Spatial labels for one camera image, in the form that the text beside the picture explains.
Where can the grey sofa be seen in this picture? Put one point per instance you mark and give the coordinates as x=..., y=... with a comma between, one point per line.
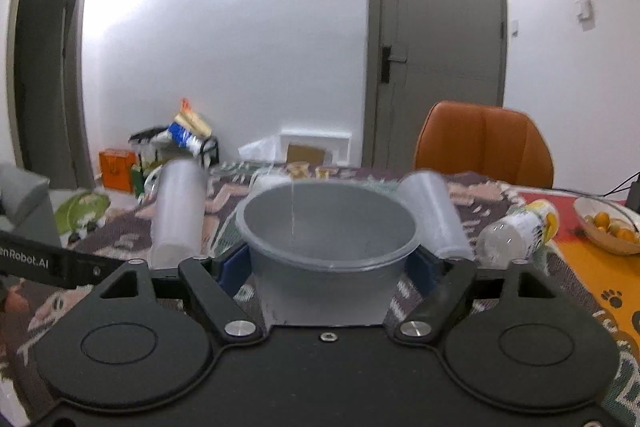
x=25, y=202

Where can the white bowl of oranges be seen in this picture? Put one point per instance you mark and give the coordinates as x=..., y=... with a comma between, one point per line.
x=607, y=227

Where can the dark open doorway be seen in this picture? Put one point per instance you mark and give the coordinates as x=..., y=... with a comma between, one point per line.
x=47, y=77

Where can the grey door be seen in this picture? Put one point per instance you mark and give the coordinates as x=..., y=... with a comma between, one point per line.
x=435, y=37

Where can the green plate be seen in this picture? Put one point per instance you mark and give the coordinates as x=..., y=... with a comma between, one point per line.
x=82, y=209

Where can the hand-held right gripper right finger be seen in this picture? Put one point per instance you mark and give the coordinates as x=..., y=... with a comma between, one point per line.
x=421, y=271

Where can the white foam box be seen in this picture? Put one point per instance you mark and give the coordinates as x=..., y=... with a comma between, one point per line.
x=315, y=147

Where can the plastic bottle with yellow label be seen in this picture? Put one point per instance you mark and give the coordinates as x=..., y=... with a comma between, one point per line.
x=520, y=229

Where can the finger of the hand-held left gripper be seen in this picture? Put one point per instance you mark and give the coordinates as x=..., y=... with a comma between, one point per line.
x=90, y=268

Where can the pile of snack bags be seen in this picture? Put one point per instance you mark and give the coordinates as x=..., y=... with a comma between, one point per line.
x=190, y=129

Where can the orange box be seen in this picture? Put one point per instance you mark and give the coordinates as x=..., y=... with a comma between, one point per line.
x=116, y=169

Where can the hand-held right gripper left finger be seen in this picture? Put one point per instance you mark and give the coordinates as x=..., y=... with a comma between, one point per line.
x=234, y=271

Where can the white wall switch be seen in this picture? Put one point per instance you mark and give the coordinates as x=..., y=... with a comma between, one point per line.
x=585, y=13

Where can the patterned tablecloth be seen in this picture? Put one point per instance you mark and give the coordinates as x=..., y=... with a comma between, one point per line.
x=125, y=232

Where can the orange chair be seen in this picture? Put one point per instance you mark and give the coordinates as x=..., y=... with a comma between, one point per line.
x=482, y=144

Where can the clear plastic bag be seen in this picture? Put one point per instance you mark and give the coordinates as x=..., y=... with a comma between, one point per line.
x=260, y=152

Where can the translucent plastic cup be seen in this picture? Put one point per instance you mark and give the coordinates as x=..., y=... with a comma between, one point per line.
x=440, y=217
x=177, y=212
x=325, y=232

